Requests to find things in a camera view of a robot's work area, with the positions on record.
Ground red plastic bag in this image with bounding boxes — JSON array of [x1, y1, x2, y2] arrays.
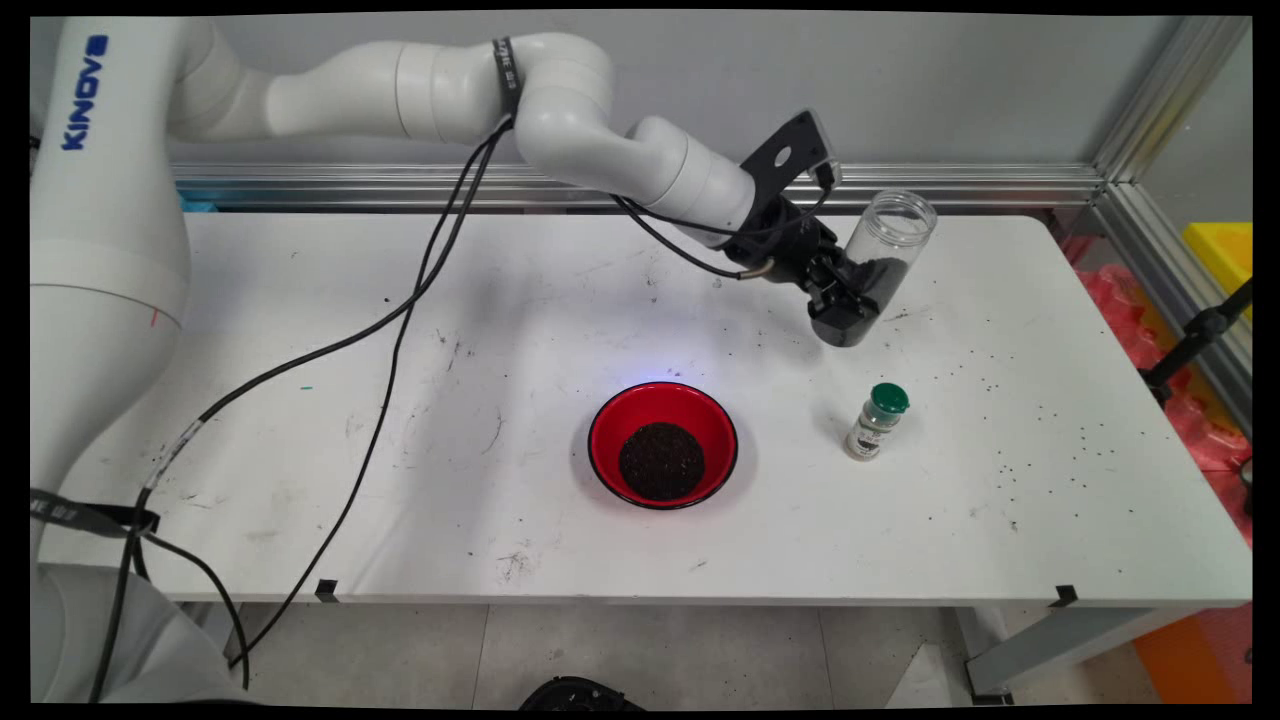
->
[[1060, 235, 1253, 546]]

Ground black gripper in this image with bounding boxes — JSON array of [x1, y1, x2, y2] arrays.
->
[[723, 195, 883, 348]]

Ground pile of black seeds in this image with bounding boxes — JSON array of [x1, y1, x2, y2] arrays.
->
[[618, 421, 706, 503]]

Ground red bowl with black rim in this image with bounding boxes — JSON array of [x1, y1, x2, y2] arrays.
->
[[587, 381, 740, 511]]

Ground horizontal aluminium frame rail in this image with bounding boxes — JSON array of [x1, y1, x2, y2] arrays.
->
[[170, 163, 1106, 213]]

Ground spice shaker with green cap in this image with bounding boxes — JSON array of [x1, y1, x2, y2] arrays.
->
[[844, 382, 911, 462]]

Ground clear jar with black seeds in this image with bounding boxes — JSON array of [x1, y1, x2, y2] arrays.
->
[[810, 189, 939, 349]]

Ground side aluminium frame rail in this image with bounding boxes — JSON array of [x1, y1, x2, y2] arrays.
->
[[1092, 183, 1253, 436]]

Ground black stand pole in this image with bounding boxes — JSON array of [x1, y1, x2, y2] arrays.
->
[[1140, 280, 1253, 406]]

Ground orange floor mat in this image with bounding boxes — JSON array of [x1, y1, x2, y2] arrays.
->
[[1132, 600, 1253, 704]]

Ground black velcro strap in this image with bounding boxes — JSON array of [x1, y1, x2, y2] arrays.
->
[[30, 489, 160, 537], [492, 38, 524, 120]]

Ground upright aluminium frame post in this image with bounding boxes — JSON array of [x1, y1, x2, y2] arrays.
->
[[1092, 15, 1251, 183]]

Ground grey table leg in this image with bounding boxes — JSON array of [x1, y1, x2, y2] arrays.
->
[[955, 603, 1201, 704]]

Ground black object on floor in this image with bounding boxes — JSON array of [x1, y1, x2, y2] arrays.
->
[[518, 676, 646, 711]]

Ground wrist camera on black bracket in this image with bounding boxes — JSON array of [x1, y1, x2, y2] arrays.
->
[[740, 108, 843, 201]]

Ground thin black cable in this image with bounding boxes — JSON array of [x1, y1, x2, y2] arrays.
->
[[140, 140, 776, 693]]

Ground yellow box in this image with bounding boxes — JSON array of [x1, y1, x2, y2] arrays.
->
[[1183, 222, 1253, 321]]

